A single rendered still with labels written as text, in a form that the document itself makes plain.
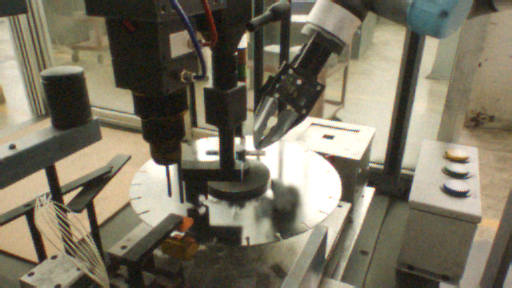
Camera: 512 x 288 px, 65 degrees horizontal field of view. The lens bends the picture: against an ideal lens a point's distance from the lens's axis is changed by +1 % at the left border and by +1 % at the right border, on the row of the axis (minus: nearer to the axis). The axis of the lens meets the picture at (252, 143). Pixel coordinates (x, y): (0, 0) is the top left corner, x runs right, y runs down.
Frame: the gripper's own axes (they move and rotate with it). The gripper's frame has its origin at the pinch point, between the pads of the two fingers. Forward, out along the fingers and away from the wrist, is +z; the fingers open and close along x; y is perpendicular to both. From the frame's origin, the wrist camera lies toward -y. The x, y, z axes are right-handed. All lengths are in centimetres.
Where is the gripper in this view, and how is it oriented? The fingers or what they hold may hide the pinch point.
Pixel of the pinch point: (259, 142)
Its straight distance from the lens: 67.7
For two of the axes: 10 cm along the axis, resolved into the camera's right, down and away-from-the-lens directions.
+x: 8.6, 5.0, 0.7
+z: -5.0, 8.4, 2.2
